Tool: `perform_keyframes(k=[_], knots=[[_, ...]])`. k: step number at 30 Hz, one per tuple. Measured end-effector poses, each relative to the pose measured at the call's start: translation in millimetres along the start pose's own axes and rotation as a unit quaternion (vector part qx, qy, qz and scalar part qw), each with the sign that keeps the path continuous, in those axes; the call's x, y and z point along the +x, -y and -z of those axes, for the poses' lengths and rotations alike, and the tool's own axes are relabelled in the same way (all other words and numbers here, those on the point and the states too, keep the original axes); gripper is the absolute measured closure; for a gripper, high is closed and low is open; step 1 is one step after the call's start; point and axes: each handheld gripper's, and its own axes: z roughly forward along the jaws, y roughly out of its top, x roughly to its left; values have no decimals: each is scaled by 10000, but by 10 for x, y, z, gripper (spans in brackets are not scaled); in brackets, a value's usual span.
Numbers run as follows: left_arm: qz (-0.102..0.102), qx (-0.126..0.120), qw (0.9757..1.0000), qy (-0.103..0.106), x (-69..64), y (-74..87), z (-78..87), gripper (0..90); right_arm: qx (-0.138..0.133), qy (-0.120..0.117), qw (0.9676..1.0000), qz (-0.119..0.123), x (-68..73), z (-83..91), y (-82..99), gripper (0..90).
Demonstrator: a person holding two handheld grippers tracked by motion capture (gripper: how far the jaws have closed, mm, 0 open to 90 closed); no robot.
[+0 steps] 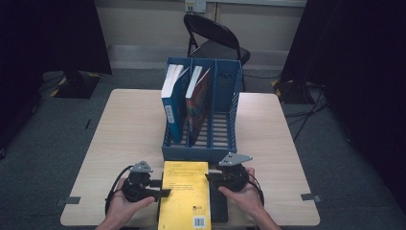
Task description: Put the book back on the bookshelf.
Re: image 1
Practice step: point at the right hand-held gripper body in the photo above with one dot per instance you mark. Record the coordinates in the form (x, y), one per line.
(234, 177)

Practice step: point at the black curtain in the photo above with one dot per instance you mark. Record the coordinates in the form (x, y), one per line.
(48, 38)
(360, 64)

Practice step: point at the white wall socket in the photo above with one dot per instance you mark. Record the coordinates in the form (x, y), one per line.
(195, 5)

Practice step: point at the yellow book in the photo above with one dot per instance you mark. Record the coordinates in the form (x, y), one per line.
(185, 198)

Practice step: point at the person's right hand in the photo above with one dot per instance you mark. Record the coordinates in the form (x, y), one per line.
(245, 199)

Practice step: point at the black folding chair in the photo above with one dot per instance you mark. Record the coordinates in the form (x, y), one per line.
(217, 38)

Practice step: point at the red and blue illustrated book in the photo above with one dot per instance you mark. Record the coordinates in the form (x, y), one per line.
(198, 108)

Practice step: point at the black stand base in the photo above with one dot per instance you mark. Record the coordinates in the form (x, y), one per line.
(292, 92)
(75, 85)

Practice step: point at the blue plastic file rack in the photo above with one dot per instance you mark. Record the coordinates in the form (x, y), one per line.
(223, 108)

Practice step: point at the person's left hand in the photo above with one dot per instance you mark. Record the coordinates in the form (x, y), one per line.
(126, 211)

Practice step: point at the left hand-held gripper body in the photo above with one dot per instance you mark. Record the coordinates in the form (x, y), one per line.
(137, 188)

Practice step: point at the grey tape strip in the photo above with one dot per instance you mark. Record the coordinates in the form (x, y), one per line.
(68, 201)
(311, 197)

